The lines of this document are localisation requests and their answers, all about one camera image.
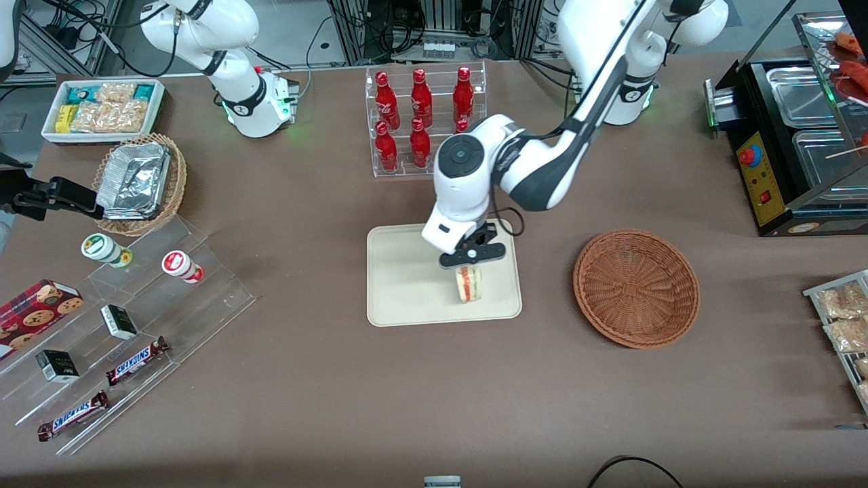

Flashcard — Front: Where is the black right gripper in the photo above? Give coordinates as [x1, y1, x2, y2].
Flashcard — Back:
[12, 178, 100, 219]

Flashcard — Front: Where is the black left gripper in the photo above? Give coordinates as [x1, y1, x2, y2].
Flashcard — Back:
[467, 221, 501, 249]

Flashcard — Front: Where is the triangle sandwich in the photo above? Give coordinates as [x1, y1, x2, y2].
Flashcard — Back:
[455, 266, 483, 304]

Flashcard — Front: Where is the aluminium foil tray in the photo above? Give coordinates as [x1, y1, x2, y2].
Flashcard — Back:
[95, 141, 172, 221]

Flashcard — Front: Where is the beige plastic tray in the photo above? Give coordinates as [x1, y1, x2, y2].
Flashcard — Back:
[366, 218, 523, 327]

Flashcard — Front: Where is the tan wicker basket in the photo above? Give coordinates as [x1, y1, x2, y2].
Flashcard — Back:
[92, 133, 188, 238]

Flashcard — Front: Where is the brown wicker basket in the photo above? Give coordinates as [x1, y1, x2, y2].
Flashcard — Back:
[572, 229, 701, 350]

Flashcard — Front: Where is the tray with packaged snacks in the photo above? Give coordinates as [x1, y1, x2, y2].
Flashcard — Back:
[803, 270, 868, 414]

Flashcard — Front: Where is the green lid cup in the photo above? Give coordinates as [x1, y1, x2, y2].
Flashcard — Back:
[81, 233, 133, 268]

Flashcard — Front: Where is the white snack bin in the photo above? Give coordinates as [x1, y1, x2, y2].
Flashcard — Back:
[41, 78, 167, 146]

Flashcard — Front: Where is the clear cracker bag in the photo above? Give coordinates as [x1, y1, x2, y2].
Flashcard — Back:
[71, 100, 151, 134]
[95, 82, 136, 104]

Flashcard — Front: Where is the clear acrylic bottle rack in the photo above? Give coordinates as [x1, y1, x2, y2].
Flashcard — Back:
[365, 61, 488, 180]

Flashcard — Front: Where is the red lid cup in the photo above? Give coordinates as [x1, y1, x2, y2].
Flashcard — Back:
[161, 250, 205, 284]

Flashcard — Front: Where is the red cookie box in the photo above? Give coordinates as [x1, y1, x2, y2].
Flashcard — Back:
[0, 279, 85, 361]

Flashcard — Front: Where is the small dark green box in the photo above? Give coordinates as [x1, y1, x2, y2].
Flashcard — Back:
[35, 350, 81, 384]
[100, 304, 139, 341]

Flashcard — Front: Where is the clear acrylic stepped display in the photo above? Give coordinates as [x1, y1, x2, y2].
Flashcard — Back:
[0, 216, 257, 456]

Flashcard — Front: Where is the Snickers chocolate bar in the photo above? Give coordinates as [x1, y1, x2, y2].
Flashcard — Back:
[105, 336, 170, 387]
[37, 390, 111, 443]

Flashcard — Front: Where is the black food warmer appliance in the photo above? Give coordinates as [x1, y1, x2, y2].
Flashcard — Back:
[705, 0, 868, 238]

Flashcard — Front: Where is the steel warmer pan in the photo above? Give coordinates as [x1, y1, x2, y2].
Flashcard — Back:
[791, 129, 868, 188]
[766, 65, 839, 129]

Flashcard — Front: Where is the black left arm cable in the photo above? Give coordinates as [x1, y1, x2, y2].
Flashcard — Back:
[491, 192, 527, 238]

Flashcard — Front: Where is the black table cable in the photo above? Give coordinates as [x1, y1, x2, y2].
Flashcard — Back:
[587, 455, 686, 488]

